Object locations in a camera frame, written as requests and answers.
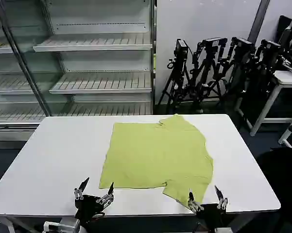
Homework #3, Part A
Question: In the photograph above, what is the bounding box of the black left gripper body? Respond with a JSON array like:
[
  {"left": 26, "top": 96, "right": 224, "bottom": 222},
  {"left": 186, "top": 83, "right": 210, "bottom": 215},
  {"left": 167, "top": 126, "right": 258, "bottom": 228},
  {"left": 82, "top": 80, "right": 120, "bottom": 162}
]
[{"left": 74, "top": 194, "right": 105, "bottom": 223}]

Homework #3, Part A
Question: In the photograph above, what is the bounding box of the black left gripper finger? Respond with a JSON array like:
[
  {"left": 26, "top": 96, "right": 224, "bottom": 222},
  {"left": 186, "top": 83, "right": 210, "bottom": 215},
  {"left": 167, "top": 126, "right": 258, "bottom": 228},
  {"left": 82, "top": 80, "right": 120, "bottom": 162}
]
[
  {"left": 74, "top": 177, "right": 90, "bottom": 200},
  {"left": 96, "top": 182, "right": 115, "bottom": 206}
]

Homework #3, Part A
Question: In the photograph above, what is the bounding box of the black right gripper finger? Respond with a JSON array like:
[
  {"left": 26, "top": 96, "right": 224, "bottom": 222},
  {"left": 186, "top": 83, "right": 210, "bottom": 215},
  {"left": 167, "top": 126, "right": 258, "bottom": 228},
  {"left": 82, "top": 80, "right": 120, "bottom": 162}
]
[
  {"left": 214, "top": 185, "right": 229, "bottom": 210},
  {"left": 188, "top": 192, "right": 202, "bottom": 213}
]

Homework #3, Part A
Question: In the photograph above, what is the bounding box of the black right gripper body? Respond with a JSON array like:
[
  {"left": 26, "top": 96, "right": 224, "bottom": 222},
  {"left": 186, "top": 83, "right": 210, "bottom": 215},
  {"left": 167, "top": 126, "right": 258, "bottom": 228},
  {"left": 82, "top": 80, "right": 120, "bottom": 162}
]
[{"left": 196, "top": 203, "right": 227, "bottom": 230}]

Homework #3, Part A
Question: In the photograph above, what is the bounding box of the black office chair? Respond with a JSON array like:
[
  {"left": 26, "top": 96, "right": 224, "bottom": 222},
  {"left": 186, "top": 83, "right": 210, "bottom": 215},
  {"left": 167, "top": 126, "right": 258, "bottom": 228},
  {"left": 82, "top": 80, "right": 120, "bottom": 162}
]
[{"left": 256, "top": 149, "right": 292, "bottom": 225}]

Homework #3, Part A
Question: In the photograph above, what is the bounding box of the yellow-green shirt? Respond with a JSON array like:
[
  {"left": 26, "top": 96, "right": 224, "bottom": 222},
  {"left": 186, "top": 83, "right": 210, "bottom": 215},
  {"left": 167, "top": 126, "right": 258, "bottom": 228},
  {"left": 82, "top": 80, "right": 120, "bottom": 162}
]
[{"left": 98, "top": 113, "right": 214, "bottom": 207}]

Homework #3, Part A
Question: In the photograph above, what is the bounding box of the glass-sided display shelf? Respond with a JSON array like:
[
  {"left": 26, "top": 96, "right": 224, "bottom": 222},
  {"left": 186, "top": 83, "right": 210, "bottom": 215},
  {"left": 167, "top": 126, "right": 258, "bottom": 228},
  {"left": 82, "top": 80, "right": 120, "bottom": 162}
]
[{"left": 0, "top": 0, "right": 51, "bottom": 142}]

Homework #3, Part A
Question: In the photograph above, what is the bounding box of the white open display shelf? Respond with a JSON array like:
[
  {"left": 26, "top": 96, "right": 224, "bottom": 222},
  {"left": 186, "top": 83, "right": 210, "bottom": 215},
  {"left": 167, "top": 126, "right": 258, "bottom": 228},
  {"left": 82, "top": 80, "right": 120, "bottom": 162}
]
[{"left": 33, "top": 0, "right": 154, "bottom": 117}]

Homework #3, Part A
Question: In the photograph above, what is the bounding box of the small white side table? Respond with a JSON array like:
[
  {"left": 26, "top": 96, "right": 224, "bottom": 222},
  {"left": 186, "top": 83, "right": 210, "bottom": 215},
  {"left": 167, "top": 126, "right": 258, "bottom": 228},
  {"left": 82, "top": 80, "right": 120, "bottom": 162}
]
[{"left": 235, "top": 69, "right": 292, "bottom": 137}]

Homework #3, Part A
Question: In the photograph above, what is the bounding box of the black monitor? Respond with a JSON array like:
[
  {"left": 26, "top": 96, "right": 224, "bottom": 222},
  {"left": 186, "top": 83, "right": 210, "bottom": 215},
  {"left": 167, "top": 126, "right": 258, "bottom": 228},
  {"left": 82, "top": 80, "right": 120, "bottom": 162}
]
[{"left": 277, "top": 15, "right": 292, "bottom": 70}]

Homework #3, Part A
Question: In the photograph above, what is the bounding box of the black tripod with box camera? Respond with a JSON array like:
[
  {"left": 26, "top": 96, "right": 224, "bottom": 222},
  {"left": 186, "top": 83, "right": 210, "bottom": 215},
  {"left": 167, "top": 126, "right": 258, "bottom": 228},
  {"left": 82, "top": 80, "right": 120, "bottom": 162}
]
[{"left": 157, "top": 38, "right": 193, "bottom": 113}]

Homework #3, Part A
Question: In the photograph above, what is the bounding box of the black tripod with flat camera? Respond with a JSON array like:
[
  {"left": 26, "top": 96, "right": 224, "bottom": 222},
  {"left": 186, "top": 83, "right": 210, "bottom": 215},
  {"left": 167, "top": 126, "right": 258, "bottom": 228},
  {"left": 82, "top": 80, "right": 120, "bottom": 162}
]
[
  {"left": 189, "top": 37, "right": 228, "bottom": 113},
  {"left": 218, "top": 36, "right": 257, "bottom": 107},
  {"left": 242, "top": 39, "right": 289, "bottom": 122}
]

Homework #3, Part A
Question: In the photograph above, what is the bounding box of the grey vertical wall conduit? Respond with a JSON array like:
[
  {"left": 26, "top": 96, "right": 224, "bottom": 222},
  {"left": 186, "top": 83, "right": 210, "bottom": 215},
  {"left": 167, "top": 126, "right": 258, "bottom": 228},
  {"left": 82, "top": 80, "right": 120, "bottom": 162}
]
[{"left": 248, "top": 0, "right": 271, "bottom": 42}]

